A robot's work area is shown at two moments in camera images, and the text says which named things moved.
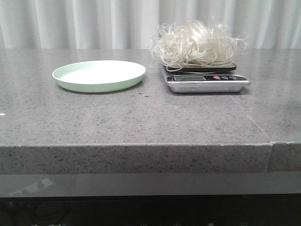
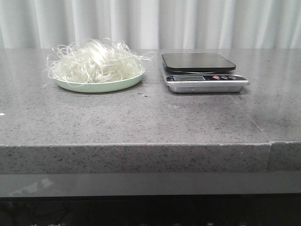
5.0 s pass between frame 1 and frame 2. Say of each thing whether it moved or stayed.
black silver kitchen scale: stayed
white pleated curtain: stayed
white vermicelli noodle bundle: moved
